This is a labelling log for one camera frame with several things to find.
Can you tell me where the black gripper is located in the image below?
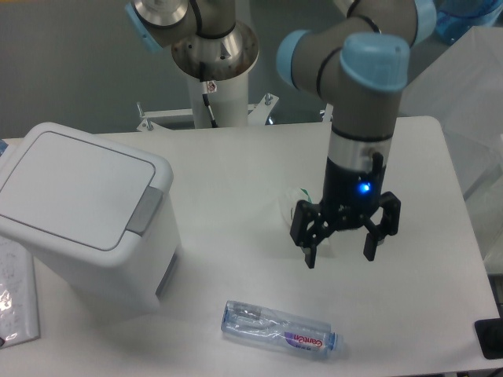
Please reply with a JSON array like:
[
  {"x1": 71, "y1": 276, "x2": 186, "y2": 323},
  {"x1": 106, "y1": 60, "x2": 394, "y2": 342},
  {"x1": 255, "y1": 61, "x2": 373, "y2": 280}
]
[{"x1": 290, "y1": 152, "x2": 401, "y2": 269}]

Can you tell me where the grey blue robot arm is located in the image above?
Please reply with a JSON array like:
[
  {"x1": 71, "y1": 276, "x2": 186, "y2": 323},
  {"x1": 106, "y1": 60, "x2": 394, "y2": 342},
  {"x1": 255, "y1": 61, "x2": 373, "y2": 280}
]
[{"x1": 125, "y1": 1, "x2": 436, "y2": 267}]

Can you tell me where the crushed clear plastic bottle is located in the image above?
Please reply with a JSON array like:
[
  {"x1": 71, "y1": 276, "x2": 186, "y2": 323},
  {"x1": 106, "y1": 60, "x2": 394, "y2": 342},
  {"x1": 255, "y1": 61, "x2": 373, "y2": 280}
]
[{"x1": 221, "y1": 300, "x2": 343, "y2": 360}]

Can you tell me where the black cable on pedestal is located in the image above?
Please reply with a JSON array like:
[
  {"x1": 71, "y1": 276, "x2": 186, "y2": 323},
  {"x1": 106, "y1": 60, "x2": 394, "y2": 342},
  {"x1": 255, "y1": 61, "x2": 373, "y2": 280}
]
[{"x1": 198, "y1": 61, "x2": 219, "y2": 129}]

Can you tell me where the blue plastic water jug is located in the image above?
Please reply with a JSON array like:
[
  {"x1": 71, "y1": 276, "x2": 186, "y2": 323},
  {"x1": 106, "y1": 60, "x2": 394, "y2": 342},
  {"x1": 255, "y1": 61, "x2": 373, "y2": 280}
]
[{"x1": 435, "y1": 0, "x2": 502, "y2": 45}]

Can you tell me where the black device at edge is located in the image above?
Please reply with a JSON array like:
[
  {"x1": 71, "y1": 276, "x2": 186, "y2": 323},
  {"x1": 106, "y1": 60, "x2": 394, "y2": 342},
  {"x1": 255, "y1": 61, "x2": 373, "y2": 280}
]
[{"x1": 474, "y1": 318, "x2": 502, "y2": 360}]

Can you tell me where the crumpled clear plastic wrapper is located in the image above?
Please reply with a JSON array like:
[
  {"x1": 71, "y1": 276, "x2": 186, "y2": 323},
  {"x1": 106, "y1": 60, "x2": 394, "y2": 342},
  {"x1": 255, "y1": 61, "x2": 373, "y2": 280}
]
[{"x1": 277, "y1": 186, "x2": 333, "y2": 257}]

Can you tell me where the white push-top trash can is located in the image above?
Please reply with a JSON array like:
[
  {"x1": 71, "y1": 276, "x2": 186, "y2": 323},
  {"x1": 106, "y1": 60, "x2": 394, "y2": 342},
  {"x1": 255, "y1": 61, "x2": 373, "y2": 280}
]
[{"x1": 1, "y1": 123, "x2": 181, "y2": 312}]

